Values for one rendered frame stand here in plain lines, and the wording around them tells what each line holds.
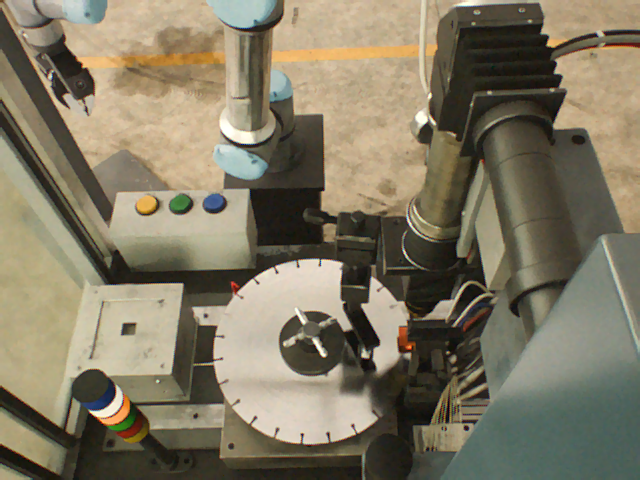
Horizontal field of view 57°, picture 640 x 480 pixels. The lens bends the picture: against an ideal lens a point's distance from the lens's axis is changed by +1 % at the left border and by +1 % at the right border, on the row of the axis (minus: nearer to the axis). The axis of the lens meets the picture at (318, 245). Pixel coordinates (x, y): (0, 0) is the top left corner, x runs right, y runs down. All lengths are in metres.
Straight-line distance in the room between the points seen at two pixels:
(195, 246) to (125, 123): 1.60
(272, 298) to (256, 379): 0.15
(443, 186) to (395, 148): 1.92
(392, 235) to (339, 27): 2.42
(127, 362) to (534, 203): 0.85
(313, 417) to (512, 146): 0.65
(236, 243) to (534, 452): 1.01
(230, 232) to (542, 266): 0.91
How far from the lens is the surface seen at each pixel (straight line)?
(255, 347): 1.00
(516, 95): 0.42
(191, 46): 3.10
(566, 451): 0.24
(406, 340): 0.98
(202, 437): 1.18
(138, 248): 1.29
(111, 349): 1.13
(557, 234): 0.36
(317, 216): 0.80
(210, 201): 1.23
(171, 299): 1.13
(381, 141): 2.55
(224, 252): 1.26
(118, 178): 2.56
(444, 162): 0.59
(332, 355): 0.98
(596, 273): 0.18
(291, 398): 0.96
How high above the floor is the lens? 1.86
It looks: 57 degrees down
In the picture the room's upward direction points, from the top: 4 degrees counter-clockwise
